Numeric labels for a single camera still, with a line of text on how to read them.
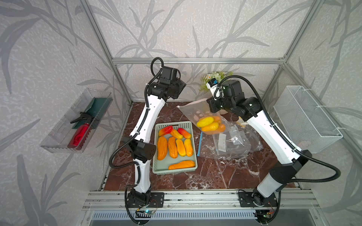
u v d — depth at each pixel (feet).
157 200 2.37
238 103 1.65
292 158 1.36
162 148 2.88
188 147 2.91
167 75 1.89
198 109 2.85
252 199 2.37
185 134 3.16
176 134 3.15
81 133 1.96
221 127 2.84
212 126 2.79
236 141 3.15
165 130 3.14
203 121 2.84
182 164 2.66
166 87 1.78
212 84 1.96
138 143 1.58
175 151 2.85
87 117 2.16
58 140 1.96
